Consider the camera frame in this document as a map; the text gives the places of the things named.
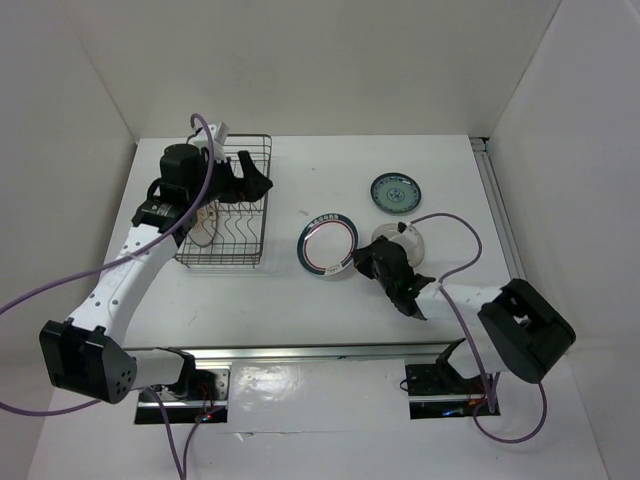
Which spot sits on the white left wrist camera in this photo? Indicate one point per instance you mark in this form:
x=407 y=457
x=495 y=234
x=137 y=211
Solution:
x=218 y=132

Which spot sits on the white plate orange sunburst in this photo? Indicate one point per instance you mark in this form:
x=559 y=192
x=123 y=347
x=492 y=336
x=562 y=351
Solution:
x=204 y=231

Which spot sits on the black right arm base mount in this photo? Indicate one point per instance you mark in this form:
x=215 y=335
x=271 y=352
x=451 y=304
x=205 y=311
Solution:
x=436 y=393

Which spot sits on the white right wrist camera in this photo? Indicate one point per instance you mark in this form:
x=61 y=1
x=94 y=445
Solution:
x=407 y=230

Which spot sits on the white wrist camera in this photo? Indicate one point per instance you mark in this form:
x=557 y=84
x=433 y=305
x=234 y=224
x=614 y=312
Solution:
x=218 y=132
x=407 y=230

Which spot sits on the clear round plate stand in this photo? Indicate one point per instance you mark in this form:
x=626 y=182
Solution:
x=414 y=248

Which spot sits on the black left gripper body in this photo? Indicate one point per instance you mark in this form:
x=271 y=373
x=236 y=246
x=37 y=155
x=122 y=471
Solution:
x=223 y=186

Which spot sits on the grey wire dish rack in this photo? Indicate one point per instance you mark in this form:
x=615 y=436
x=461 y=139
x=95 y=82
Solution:
x=241 y=232

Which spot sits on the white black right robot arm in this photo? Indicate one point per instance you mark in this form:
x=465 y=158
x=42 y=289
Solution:
x=461 y=305

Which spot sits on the aluminium front rail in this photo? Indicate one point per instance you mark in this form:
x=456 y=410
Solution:
x=320 y=352

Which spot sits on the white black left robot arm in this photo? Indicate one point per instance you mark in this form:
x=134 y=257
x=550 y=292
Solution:
x=83 y=354

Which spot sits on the small blue patterned plate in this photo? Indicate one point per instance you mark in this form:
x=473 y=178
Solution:
x=395 y=193

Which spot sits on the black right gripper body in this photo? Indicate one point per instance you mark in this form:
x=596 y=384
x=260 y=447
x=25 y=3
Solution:
x=389 y=289

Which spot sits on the white plate green red rings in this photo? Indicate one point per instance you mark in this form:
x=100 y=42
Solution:
x=327 y=245

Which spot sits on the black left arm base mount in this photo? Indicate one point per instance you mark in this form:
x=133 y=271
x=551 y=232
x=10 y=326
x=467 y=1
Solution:
x=204 y=400

